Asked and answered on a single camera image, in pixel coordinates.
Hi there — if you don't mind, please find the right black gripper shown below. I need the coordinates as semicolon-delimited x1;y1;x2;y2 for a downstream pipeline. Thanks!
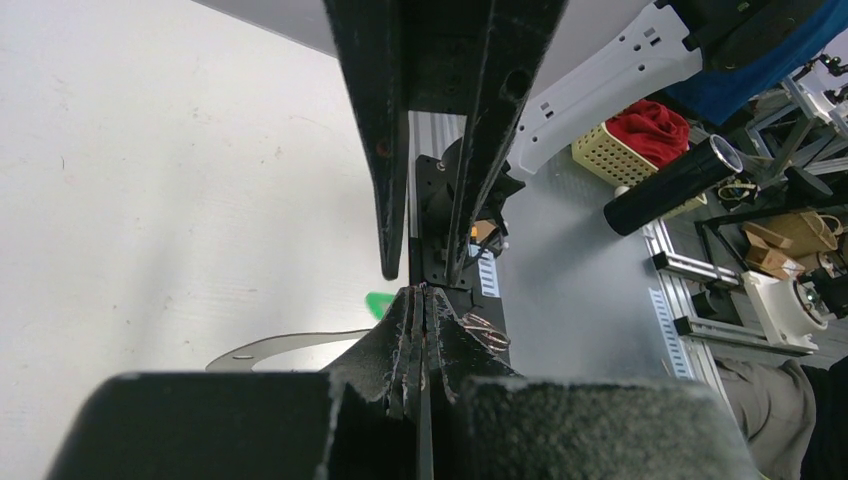
324;0;568;280

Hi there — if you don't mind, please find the large metal keyring with clips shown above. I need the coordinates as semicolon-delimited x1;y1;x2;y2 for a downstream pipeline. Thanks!
205;313;511;372

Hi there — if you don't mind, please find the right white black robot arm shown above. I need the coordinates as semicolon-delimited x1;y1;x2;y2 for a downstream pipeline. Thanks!
325;1;836;285

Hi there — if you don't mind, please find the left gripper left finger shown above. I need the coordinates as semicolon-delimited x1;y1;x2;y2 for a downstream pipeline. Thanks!
324;286;424;419

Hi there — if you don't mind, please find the yellow basket with red cloth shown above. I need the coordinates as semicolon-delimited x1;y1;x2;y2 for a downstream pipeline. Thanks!
571;99;690;187

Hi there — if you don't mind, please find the key with green tag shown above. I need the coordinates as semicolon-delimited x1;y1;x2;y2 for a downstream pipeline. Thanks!
365;292;395;321

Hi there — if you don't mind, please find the right white cable duct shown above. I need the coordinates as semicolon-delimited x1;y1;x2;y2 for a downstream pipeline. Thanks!
477;250;501;298

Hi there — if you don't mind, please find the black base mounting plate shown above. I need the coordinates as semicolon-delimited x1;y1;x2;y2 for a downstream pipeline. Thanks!
409;155;511;362

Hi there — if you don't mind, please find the black cylinder roll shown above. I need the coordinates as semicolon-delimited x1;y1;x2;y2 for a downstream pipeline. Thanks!
603;135;744;236

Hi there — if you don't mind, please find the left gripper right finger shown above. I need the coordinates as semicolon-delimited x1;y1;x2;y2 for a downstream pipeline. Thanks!
424;287;523;411

